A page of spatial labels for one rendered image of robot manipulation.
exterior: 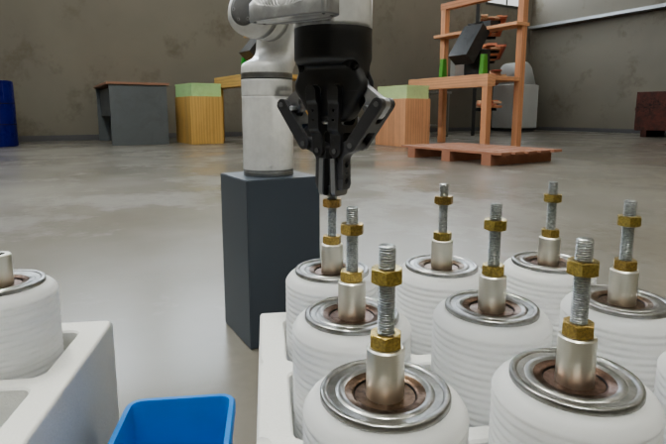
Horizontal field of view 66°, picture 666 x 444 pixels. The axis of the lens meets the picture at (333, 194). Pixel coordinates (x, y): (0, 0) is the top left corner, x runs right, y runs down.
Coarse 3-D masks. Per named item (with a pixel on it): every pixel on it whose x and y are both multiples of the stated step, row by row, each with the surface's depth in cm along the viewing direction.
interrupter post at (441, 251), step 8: (432, 240) 54; (432, 248) 54; (440, 248) 53; (448, 248) 53; (432, 256) 54; (440, 256) 54; (448, 256) 54; (432, 264) 54; (440, 264) 54; (448, 264) 54
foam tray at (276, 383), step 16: (272, 320) 58; (272, 336) 54; (272, 352) 51; (272, 368) 48; (288, 368) 48; (272, 384) 45; (288, 384) 45; (272, 400) 42; (288, 400) 42; (272, 416) 40; (288, 416) 40; (272, 432) 38; (288, 432) 38; (480, 432) 38
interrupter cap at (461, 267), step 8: (416, 256) 57; (424, 256) 58; (456, 256) 57; (408, 264) 54; (416, 264) 55; (424, 264) 56; (456, 264) 55; (464, 264) 55; (472, 264) 55; (416, 272) 52; (424, 272) 52; (432, 272) 52; (440, 272) 52; (448, 272) 52; (456, 272) 52; (464, 272) 52; (472, 272) 52
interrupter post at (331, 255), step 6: (324, 246) 52; (330, 246) 52; (336, 246) 52; (342, 246) 52; (324, 252) 52; (330, 252) 52; (336, 252) 52; (342, 252) 53; (324, 258) 52; (330, 258) 52; (336, 258) 52; (342, 258) 53; (324, 264) 52; (330, 264) 52; (336, 264) 52; (342, 264) 53; (324, 270) 52; (330, 270) 52; (336, 270) 52
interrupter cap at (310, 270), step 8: (304, 264) 55; (312, 264) 55; (320, 264) 55; (344, 264) 55; (360, 264) 55; (296, 272) 52; (304, 272) 52; (312, 272) 52; (320, 272) 53; (368, 272) 52; (312, 280) 50; (320, 280) 50; (328, 280) 49; (336, 280) 50
